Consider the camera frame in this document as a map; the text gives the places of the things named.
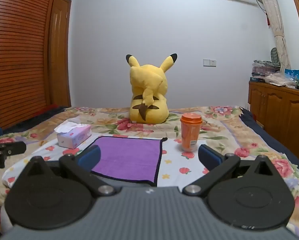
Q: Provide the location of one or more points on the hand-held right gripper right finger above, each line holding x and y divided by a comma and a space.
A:
209, 157

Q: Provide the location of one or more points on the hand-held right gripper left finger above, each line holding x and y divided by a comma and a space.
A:
90, 158

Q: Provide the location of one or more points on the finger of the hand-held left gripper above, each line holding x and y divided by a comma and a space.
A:
13, 148

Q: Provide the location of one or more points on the purple towel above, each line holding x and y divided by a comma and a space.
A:
129, 155

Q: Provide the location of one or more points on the pink tissue box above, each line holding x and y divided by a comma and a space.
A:
74, 136

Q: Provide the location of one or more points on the orange lidded cup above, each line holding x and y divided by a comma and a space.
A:
190, 132

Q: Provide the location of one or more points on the white strawberry print cloth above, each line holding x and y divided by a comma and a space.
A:
174, 165

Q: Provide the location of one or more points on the navy blue blanket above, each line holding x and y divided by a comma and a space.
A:
272, 140

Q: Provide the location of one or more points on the wooden cabinet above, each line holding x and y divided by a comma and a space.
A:
282, 112

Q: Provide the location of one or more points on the yellow plush toy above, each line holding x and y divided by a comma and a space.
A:
149, 92

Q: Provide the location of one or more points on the wooden slatted wardrobe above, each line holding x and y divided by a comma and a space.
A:
14, 55

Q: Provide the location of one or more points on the stack of folded clothes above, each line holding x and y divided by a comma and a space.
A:
263, 70

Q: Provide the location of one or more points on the beige bagged cloth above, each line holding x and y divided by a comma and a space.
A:
279, 80

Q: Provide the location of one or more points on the wooden door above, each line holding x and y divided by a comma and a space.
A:
60, 55

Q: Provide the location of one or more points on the blue box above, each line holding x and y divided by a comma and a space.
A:
292, 74

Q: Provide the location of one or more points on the beige patterned curtain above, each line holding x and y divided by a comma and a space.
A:
277, 25

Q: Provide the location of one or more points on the white wall socket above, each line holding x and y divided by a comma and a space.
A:
209, 62

